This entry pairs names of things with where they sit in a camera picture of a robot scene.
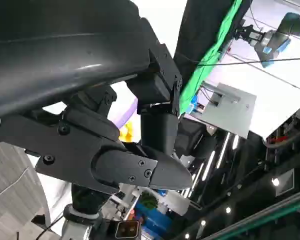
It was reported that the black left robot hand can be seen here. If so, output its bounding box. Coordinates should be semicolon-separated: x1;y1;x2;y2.
0;0;194;196

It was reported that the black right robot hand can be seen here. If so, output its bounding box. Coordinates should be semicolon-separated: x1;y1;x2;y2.
63;119;217;222

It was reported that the orange white toy bread roll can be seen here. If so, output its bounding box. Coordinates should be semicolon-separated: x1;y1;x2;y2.
118;122;135;142

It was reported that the grey metal plate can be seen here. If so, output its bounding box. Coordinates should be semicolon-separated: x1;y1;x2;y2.
201;81;257;140

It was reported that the green cloth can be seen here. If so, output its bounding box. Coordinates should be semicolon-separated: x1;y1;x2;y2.
179;0;244;115

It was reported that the white box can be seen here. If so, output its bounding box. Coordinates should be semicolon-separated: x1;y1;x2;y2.
164;191;191;216

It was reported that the lilac plate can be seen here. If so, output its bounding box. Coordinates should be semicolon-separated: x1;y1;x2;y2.
113;96;139;131

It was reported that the green plant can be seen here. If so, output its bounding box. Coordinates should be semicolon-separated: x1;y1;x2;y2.
139;191;158;209

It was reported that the blue crate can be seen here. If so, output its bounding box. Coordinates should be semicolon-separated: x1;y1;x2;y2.
134;199;172;227

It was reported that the black backdrop curtain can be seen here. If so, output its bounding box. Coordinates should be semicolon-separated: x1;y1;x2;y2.
173;0;252;86

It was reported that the machine with red wires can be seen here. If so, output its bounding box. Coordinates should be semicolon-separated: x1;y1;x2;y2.
263;99;300;156

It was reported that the thin black background cable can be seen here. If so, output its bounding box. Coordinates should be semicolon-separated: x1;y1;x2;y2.
176;52;300;68

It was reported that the green frame rail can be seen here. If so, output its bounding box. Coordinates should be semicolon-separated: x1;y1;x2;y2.
207;186;300;240

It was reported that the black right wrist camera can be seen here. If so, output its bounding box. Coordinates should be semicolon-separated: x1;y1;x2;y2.
107;218;142;240

